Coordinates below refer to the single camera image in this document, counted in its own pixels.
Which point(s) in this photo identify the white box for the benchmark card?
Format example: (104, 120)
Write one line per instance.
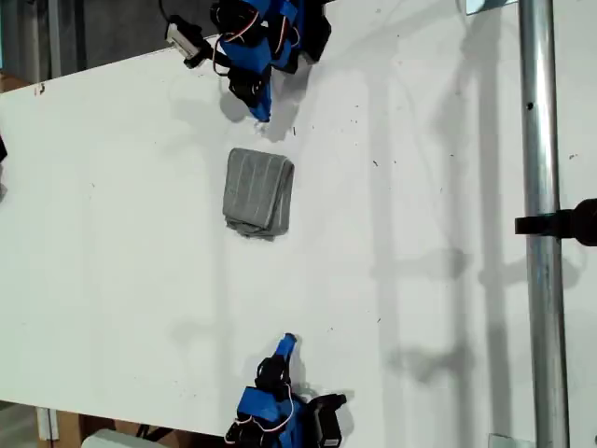
(112, 439)

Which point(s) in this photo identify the camera black stalk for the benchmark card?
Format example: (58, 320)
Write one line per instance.
(200, 53)

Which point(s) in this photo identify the steel post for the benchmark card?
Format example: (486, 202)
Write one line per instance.
(543, 140)

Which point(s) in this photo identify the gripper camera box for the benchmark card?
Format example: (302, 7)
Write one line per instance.
(331, 420)
(183, 35)

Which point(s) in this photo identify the grey striped towel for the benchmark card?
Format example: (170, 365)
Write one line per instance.
(259, 191)

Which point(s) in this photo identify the black clamp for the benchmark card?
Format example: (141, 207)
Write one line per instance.
(559, 224)

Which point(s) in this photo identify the brown cardboard box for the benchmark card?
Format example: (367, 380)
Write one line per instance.
(70, 427)

